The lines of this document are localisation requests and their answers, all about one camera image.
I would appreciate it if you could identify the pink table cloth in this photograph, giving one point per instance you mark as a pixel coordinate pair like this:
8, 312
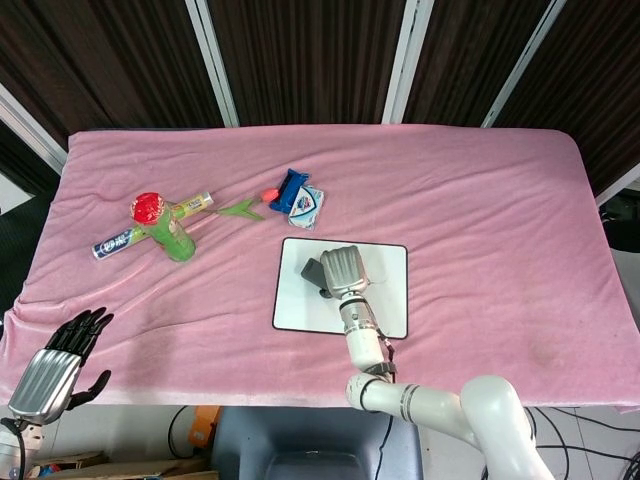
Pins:
475, 225

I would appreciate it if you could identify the grey blue chair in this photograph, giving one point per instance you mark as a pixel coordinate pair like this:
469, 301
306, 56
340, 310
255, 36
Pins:
310, 440

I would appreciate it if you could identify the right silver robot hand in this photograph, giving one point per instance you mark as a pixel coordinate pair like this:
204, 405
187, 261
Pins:
345, 272

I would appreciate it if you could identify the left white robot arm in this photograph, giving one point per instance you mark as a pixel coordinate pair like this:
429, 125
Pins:
10, 447

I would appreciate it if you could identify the artificial orange tulip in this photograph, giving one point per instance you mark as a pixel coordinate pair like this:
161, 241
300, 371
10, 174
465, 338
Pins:
245, 209

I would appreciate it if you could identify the toothpaste tube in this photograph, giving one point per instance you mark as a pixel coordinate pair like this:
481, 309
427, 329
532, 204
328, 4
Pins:
112, 245

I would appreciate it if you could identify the orange plastic object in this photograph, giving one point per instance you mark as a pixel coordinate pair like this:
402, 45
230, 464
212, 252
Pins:
205, 425

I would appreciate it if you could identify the brown cardboard box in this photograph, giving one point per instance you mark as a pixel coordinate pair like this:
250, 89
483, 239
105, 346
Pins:
125, 470

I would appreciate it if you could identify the green chip can red lid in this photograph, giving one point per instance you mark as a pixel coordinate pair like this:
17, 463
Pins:
172, 235

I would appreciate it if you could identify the blue plastic holder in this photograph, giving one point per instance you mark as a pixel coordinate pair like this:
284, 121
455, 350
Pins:
289, 192

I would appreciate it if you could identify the black bulky object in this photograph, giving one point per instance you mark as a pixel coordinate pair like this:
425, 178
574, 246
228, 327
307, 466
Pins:
622, 220

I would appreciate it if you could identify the white board black edge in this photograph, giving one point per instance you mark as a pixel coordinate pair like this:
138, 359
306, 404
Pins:
300, 310

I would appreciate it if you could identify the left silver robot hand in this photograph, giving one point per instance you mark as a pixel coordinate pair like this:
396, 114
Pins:
47, 380

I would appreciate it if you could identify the white screen frame post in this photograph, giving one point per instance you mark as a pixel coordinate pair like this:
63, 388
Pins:
212, 60
407, 60
30, 130
620, 185
525, 60

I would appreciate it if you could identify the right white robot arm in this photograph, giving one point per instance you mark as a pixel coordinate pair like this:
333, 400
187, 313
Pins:
430, 400

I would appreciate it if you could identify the white blue sachet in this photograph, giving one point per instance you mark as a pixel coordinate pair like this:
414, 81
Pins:
307, 210

